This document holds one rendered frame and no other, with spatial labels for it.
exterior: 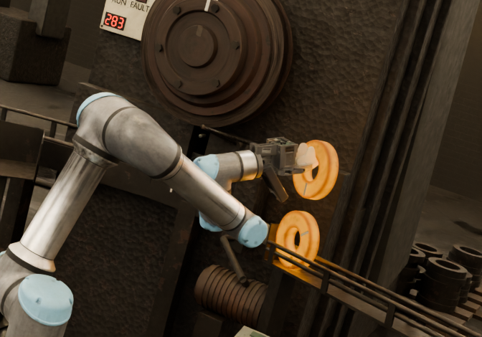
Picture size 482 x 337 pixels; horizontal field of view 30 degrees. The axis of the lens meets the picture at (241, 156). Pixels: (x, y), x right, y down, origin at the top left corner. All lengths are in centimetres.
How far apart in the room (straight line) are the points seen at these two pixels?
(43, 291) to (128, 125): 39
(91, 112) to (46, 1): 608
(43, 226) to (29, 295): 18
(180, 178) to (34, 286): 38
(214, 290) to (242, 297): 8
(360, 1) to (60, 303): 129
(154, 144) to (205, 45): 74
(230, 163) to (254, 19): 56
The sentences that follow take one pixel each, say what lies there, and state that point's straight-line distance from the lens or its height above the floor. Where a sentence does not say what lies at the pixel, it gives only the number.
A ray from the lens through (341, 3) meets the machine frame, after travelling 270.
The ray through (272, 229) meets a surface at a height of 70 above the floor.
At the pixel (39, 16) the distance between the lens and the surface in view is 810.
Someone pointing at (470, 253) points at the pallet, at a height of 34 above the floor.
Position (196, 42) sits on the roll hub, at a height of 113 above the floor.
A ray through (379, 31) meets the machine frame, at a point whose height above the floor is 129.
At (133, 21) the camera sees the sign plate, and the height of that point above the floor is 111.
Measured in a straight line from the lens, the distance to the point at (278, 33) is 259.
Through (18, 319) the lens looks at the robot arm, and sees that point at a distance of 194.
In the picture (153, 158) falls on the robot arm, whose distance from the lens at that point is 190.
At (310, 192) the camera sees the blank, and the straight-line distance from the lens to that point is 235.
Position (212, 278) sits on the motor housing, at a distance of 255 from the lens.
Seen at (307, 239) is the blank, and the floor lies 73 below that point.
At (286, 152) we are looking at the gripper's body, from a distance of 228.
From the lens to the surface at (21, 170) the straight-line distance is 282.
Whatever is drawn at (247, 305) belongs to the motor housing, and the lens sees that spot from 251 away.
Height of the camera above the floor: 131
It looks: 10 degrees down
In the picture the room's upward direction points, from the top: 15 degrees clockwise
